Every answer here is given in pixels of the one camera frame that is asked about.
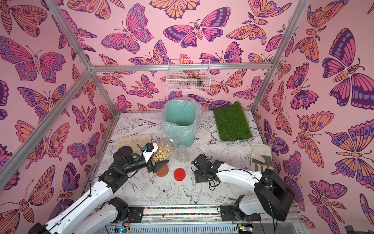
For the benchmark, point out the mint green trash bin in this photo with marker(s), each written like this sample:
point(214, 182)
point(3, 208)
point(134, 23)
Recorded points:
point(178, 120)

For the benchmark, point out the beige cloth glove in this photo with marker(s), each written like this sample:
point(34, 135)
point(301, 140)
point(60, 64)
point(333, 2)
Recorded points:
point(261, 158)
point(135, 142)

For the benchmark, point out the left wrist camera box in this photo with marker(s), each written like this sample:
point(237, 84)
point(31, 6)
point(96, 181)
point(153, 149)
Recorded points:
point(148, 150)

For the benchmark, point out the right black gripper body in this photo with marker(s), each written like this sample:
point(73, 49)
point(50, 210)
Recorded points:
point(200, 164)

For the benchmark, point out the brown jar lid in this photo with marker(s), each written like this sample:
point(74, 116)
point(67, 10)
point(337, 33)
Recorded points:
point(163, 171)

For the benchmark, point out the green artificial grass mat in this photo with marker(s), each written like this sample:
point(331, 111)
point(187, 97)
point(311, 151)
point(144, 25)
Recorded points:
point(231, 123)

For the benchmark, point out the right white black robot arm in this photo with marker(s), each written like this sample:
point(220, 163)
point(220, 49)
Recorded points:
point(273, 195)

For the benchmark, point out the red jar lid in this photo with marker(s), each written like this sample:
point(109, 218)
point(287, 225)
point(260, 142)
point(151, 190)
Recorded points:
point(179, 174)

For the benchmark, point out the white wire wall basket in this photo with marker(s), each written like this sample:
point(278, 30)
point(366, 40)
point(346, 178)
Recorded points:
point(182, 72)

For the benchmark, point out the clear plastic bin liner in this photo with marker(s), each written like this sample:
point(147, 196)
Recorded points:
point(197, 117)

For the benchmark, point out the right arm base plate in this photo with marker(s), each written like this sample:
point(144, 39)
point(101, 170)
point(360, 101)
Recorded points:
point(232, 213)

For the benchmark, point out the green lid peanut jar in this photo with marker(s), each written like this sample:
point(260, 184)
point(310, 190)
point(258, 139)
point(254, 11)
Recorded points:
point(165, 150)

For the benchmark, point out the peanut jar clear plastic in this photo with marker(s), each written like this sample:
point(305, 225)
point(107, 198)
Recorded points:
point(163, 140)

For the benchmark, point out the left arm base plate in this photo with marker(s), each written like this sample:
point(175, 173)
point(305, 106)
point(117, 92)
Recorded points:
point(134, 215)

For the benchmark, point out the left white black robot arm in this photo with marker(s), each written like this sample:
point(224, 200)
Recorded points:
point(97, 207)

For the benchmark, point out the left beige cloth glove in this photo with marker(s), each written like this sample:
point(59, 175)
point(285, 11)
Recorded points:
point(135, 142)

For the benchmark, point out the right beige cloth glove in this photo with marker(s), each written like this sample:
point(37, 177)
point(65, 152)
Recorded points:
point(261, 158)

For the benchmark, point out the red lid peanut jar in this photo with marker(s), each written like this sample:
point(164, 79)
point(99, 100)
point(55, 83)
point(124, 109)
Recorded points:
point(183, 155)

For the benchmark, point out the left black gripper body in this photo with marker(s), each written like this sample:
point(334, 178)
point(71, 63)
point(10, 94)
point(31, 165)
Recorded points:
point(138, 163)

